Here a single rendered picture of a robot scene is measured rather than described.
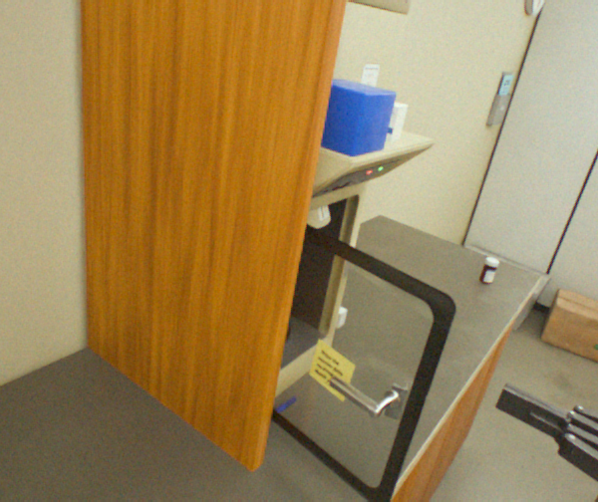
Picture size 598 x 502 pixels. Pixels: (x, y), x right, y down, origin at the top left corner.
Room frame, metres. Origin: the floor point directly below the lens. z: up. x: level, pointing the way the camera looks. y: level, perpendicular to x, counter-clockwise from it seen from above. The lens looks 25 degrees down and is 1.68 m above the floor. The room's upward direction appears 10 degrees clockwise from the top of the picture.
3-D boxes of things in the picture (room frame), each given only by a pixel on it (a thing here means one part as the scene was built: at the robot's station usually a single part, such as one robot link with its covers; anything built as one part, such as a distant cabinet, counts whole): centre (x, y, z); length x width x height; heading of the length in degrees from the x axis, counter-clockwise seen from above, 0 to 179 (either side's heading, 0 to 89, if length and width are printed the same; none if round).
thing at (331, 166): (0.87, -0.08, 1.46); 0.32 x 0.12 x 0.10; 148
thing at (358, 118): (0.78, -0.03, 1.56); 0.10 x 0.10 x 0.09; 58
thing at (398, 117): (0.90, -0.11, 1.54); 0.05 x 0.05 x 0.06; 66
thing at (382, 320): (0.66, -0.09, 1.19); 0.30 x 0.01 x 0.40; 51
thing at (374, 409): (0.59, -0.13, 1.20); 0.10 x 0.05 x 0.03; 51
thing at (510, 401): (0.47, -0.29, 1.31); 0.07 x 0.01 x 0.03; 59
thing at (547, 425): (0.44, -0.31, 1.31); 0.05 x 0.03 x 0.01; 59
